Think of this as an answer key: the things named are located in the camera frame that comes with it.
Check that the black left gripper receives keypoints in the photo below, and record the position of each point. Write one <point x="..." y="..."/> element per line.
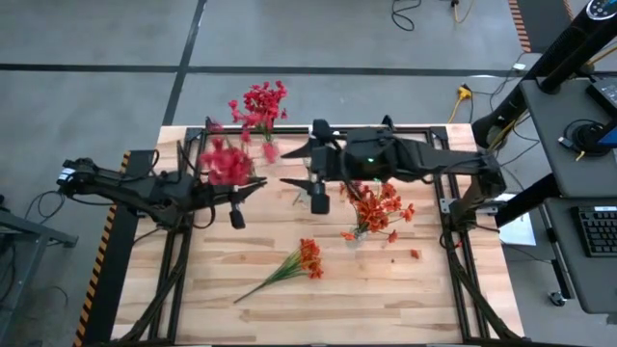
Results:
<point x="212" y="193"/>

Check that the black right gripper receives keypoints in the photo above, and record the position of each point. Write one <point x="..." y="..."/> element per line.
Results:
<point x="356" y="154"/>

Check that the red artificial flower bunch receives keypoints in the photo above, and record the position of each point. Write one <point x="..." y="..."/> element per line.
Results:
<point x="238" y="115"/>
<point x="226" y="166"/>
<point x="265" y="98"/>

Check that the conical ribbed glass vase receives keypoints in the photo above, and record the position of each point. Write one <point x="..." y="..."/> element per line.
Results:
<point x="280" y="158"/>

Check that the orange artificial flower bunch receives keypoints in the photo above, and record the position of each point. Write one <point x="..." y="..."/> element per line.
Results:
<point x="359" y="193"/>
<point x="311" y="255"/>
<point x="385" y="212"/>

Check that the diamond-cut glass vase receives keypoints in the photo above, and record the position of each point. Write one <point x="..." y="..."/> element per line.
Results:
<point x="356" y="238"/>

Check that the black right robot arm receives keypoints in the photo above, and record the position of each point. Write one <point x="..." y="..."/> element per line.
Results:
<point x="443" y="161"/>

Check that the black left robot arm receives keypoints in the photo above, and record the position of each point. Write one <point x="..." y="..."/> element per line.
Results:
<point x="120" y="185"/>

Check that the ribbed glass bottle vase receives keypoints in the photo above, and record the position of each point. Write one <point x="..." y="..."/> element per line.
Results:
<point x="305" y="195"/>

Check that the single orange flower sprig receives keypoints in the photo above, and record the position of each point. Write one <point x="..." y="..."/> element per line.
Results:
<point x="393" y="236"/>

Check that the fallen orange blossom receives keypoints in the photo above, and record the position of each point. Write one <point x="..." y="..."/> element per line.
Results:
<point x="414" y="254"/>

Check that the yellow black hazard tape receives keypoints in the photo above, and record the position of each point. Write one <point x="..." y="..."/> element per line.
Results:
<point x="104" y="241"/>

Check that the black desk support bar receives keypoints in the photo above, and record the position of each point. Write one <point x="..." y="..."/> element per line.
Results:
<point x="525" y="205"/>

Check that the white paper sheet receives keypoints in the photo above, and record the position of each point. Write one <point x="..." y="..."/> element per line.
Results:
<point x="518" y="233"/>

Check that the grey metal stand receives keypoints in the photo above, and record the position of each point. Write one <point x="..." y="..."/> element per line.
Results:
<point x="29" y="230"/>

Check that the small white adapter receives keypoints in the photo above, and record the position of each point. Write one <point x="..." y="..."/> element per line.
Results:
<point x="518" y="66"/>

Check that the grey desk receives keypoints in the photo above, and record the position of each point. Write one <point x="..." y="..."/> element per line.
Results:
<point x="554" y="125"/>
<point x="578" y="284"/>

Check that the orange black hazard tape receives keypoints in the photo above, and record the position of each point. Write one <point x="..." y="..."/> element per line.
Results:
<point x="519" y="26"/>

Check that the black tower fan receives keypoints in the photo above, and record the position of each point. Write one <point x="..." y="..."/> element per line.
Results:
<point x="554" y="53"/>

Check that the round black desk device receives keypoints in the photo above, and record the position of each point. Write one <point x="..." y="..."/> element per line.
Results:
<point x="590" y="139"/>

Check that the black caster wheel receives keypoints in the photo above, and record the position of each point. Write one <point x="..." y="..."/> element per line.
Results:
<point x="557" y="299"/>

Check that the black keyboard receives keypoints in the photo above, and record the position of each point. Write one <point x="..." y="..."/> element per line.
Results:
<point x="598" y="231"/>

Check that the dark laptop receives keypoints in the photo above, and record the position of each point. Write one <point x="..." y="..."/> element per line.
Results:
<point x="605" y="94"/>

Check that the black metal table frame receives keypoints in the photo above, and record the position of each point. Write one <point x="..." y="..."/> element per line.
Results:
<point x="231" y="130"/>

